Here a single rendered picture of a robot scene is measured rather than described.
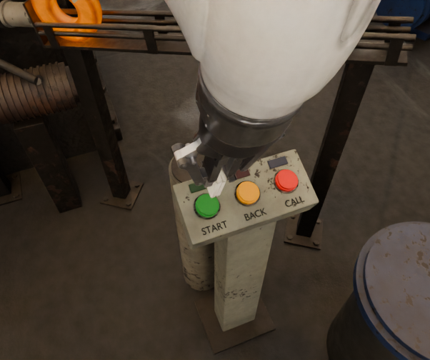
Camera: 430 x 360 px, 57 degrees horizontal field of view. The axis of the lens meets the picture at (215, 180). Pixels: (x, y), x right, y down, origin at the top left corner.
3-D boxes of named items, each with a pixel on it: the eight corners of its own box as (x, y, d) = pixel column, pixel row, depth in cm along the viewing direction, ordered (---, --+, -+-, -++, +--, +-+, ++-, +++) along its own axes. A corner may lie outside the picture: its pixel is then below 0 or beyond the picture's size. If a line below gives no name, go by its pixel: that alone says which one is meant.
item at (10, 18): (19, 19, 98) (7, -5, 93) (51, 20, 96) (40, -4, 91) (6, 32, 94) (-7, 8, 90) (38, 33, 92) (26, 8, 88)
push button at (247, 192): (231, 188, 69) (233, 184, 68) (252, 181, 70) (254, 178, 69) (240, 208, 68) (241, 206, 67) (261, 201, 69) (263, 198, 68)
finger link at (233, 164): (229, 117, 42) (241, 113, 43) (218, 157, 53) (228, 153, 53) (242, 149, 41) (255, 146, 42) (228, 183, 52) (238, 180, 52)
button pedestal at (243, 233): (186, 305, 118) (166, 173, 69) (259, 278, 123) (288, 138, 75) (205, 358, 108) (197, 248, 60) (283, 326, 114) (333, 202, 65)
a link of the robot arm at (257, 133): (183, 35, 31) (179, 78, 37) (223, 135, 29) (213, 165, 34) (286, 13, 33) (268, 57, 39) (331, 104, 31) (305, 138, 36)
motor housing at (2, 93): (46, 191, 144) (-22, 67, 102) (106, 174, 149) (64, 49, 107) (51, 219, 136) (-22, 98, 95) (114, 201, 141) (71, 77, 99)
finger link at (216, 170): (235, 151, 41) (222, 155, 41) (218, 186, 51) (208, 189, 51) (221, 119, 42) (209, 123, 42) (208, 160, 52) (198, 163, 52)
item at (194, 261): (178, 263, 126) (161, 153, 85) (213, 251, 129) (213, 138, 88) (191, 296, 119) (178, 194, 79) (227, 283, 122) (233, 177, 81)
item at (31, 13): (58, 31, 99) (38, -12, 90) (60, 31, 99) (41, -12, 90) (43, 48, 94) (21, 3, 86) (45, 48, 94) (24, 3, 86)
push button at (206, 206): (191, 200, 68) (192, 197, 66) (213, 193, 69) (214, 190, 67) (199, 221, 67) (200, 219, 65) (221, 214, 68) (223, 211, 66)
